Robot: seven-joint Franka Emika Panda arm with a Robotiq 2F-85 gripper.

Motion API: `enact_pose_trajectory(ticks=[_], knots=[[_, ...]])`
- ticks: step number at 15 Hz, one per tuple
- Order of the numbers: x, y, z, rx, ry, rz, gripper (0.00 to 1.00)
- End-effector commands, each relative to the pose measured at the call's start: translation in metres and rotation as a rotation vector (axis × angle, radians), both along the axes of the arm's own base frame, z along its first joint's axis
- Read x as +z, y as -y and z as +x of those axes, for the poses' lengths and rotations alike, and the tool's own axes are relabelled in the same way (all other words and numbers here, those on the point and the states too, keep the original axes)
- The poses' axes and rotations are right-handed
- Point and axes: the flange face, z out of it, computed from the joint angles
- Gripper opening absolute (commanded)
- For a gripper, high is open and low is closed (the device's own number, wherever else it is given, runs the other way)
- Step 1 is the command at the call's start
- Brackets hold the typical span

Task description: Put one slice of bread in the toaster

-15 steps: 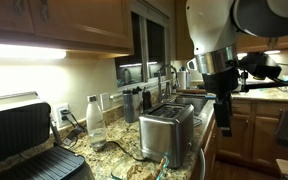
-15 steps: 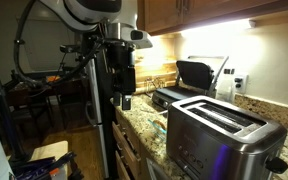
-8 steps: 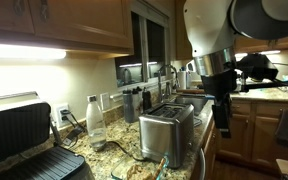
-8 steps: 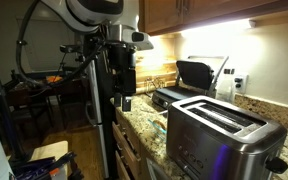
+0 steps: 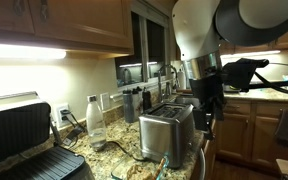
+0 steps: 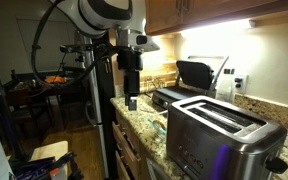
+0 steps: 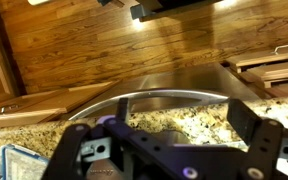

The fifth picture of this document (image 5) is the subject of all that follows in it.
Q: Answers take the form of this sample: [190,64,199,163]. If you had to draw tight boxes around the kitchen window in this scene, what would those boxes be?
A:
[114,0,178,90]

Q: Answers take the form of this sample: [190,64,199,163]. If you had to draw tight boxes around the white wall outlet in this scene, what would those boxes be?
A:
[54,103,72,129]

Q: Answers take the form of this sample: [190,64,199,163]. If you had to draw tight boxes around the metal kitchen faucet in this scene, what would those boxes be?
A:
[157,64,180,103]

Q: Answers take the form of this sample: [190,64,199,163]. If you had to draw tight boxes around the clear glass container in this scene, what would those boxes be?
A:
[110,154,170,180]

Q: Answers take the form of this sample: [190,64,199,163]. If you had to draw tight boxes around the black plug with cable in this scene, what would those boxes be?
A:
[59,109,87,148]

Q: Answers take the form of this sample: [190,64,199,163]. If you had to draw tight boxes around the stainless steel toaster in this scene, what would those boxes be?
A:
[138,102,196,169]

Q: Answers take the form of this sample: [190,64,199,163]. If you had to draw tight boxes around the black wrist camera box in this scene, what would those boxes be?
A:
[221,61,256,93]

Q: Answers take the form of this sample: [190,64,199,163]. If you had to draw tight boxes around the black toaster power cable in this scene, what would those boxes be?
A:
[105,140,146,163]

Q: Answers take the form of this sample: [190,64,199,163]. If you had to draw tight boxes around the seeded bread slice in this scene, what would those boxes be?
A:
[126,163,154,180]
[152,157,167,180]

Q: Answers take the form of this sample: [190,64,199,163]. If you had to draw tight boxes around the pale bottle with black cap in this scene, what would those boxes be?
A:
[131,87,144,118]

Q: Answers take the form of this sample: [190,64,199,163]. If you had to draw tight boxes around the black bar camera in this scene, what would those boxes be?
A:
[237,58,270,70]

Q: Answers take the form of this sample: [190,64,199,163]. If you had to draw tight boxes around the dark grey water bottle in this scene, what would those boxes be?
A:
[122,89,136,124]

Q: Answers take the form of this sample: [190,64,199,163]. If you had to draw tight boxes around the clear plastic bottle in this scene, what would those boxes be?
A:
[85,94,108,152]

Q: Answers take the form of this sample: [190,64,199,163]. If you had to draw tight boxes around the wooden base cabinets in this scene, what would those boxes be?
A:
[215,98,288,172]

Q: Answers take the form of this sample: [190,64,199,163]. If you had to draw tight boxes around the white light switch plate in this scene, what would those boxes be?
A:
[99,92,112,112]

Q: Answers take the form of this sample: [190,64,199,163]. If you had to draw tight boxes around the white soap bottle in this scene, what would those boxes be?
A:
[177,68,188,90]

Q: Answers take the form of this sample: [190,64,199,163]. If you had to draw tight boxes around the kitchen sink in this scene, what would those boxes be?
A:
[174,93,202,108]

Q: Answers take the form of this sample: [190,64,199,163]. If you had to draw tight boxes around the black panini grill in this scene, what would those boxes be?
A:
[0,91,95,180]

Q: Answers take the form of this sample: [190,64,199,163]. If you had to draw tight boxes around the curved metal appliance handle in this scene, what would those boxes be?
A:
[197,148,207,180]

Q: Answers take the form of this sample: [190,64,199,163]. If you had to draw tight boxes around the wooden drawer cabinet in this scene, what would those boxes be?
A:
[191,121,218,180]

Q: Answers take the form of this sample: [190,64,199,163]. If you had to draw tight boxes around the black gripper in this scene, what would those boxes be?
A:
[188,68,226,141]

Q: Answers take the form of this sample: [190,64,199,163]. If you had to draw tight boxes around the long under-cabinet light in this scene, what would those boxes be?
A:
[0,42,67,61]

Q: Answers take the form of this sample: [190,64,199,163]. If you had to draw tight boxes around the dark hanging towel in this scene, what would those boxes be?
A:
[273,108,288,148]

